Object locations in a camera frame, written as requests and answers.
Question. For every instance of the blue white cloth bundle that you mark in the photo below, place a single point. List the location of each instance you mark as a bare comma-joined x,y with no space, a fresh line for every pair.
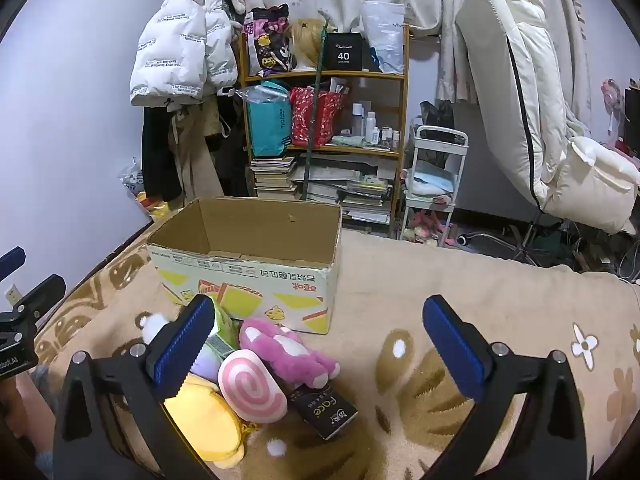
430,180

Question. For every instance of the stack of books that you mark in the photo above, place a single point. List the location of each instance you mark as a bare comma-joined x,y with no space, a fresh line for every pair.
272,177

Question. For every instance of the row of cosmetic bottles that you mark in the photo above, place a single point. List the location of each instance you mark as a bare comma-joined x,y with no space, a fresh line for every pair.
372,127

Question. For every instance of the beige hanging coat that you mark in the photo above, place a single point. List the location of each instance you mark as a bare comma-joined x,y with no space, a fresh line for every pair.
197,160

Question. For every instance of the clear plastic bag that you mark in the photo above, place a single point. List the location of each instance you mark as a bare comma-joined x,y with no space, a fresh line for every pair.
260,92

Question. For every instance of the yellow plush toy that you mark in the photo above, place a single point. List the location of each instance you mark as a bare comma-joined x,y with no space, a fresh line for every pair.
205,420

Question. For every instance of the white wall socket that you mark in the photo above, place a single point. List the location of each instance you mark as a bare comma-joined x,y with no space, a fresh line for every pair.
12,293

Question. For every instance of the black monitor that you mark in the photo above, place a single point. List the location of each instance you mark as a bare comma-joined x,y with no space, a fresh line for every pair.
632,115

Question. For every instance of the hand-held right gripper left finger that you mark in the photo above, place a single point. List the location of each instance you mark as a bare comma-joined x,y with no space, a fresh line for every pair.
182,347

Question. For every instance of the beige printed blanket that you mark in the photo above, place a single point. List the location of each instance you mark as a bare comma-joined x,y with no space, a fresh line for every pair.
390,285

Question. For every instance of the person's left forearm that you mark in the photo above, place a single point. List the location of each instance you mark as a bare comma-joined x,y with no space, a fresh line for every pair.
32,410

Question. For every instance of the green tissue packet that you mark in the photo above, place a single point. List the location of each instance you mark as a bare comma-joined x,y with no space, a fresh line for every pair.
225,330

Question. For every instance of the pale green pouch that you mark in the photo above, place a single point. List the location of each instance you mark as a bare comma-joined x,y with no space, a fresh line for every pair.
350,141

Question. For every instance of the small black carton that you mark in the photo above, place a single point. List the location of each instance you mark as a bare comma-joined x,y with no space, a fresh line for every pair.
325,412

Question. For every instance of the dark bag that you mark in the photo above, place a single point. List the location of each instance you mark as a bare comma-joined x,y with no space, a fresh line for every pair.
440,115

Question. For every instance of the pink plush toy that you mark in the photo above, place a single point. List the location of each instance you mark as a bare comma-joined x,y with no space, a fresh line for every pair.
285,350

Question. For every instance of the white trolley cart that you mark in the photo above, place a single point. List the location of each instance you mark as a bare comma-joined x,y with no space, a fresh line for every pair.
452,140

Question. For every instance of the blonde wig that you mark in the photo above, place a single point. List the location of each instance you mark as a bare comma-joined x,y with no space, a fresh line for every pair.
305,42

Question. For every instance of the plastic bag of toys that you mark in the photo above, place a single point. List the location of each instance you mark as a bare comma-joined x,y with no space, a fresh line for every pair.
145,190

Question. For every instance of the wooden shelf unit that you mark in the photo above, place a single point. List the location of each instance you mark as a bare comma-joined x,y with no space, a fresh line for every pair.
350,75

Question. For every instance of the pink toys heap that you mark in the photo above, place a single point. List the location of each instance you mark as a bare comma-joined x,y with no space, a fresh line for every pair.
425,225

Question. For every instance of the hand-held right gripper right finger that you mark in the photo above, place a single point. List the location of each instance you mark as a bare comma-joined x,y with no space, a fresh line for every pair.
452,350

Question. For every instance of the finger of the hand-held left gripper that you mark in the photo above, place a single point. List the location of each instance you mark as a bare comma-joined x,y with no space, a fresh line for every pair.
42,292
10,262

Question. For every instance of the cream reclining chair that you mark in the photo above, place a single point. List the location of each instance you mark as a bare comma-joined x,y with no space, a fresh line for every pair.
500,60

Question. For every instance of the green pole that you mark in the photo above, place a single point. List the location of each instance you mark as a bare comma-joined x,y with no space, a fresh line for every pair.
314,110

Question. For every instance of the black hanging garment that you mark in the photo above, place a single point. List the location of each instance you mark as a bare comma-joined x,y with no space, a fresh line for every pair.
157,155

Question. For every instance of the white puffer jacket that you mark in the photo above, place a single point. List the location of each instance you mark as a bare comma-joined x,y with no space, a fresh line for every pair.
175,45

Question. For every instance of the dark hanging jacket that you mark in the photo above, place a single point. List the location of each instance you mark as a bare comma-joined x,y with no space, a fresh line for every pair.
232,150

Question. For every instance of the white plastic bag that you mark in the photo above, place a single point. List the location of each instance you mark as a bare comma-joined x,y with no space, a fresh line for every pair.
385,35

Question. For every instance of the pink swirl plush cushion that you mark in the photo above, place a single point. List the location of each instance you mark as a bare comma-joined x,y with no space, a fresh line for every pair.
250,387

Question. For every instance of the black box with white print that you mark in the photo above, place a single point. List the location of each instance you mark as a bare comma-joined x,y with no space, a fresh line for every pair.
342,52

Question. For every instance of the teal shopping bag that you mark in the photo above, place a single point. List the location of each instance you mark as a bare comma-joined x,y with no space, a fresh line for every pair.
267,127

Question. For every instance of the black pink printed tote bag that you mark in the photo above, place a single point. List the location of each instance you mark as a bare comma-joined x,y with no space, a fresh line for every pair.
267,40

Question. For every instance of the pile of books and papers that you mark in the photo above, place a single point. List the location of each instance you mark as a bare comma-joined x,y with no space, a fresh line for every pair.
350,192

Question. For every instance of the red patterned gift bag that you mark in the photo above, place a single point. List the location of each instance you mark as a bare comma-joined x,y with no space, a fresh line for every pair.
310,117

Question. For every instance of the printed cardboard box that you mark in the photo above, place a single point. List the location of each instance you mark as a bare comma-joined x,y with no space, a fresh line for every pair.
280,285

